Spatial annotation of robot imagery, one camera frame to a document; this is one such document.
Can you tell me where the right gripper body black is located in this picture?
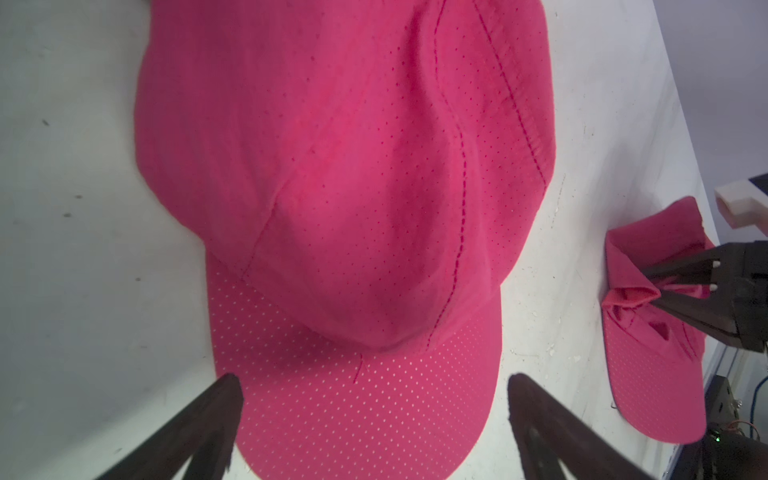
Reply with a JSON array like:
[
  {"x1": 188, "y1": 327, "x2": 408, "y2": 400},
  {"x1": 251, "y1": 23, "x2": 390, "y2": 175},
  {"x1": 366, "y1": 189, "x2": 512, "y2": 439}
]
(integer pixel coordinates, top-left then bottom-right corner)
[{"x1": 732, "y1": 241, "x2": 767, "y2": 353}]

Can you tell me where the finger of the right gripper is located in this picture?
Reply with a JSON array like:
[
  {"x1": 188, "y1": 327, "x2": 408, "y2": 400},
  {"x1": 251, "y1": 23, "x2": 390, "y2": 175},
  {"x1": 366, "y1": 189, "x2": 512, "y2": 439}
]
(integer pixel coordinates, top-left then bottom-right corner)
[
  {"x1": 642, "y1": 243, "x2": 746, "y2": 287},
  {"x1": 651, "y1": 290, "x2": 762, "y2": 353}
]

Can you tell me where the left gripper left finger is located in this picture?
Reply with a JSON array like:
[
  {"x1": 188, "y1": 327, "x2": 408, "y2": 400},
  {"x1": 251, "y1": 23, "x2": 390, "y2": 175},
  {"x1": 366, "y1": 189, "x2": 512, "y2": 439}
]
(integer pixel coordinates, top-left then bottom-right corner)
[{"x1": 100, "y1": 373, "x2": 244, "y2": 480}]

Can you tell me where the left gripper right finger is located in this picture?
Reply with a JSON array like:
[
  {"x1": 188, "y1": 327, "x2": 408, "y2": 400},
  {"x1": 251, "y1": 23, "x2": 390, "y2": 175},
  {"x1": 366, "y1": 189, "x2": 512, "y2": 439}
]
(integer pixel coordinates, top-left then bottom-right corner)
[{"x1": 508, "y1": 373, "x2": 649, "y2": 479}]

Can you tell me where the pink cap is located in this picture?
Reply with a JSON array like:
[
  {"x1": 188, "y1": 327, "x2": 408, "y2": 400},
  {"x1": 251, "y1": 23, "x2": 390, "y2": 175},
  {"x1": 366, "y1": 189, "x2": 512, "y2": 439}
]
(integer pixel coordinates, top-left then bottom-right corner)
[
  {"x1": 134, "y1": 1, "x2": 556, "y2": 479},
  {"x1": 601, "y1": 197, "x2": 713, "y2": 444}
]

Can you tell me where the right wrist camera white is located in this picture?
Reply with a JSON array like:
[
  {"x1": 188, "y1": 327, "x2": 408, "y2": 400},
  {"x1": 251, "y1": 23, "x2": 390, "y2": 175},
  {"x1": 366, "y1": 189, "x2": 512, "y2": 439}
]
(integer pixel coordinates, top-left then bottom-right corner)
[{"x1": 714, "y1": 173, "x2": 768, "y2": 235}]

